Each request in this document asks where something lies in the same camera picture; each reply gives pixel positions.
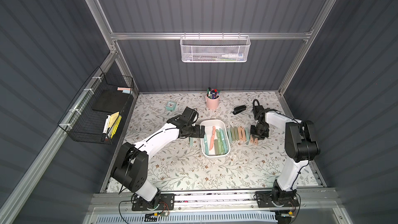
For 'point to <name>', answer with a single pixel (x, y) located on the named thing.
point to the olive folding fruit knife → (236, 133)
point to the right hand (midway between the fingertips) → (257, 137)
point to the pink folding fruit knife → (240, 133)
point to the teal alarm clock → (170, 106)
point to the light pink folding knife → (256, 141)
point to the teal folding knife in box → (224, 143)
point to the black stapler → (239, 109)
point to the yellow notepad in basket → (112, 118)
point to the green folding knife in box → (217, 133)
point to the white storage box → (216, 143)
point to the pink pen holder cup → (212, 103)
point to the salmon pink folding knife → (251, 139)
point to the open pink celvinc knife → (212, 138)
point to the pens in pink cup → (213, 94)
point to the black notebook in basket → (111, 101)
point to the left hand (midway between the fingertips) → (197, 132)
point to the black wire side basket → (94, 114)
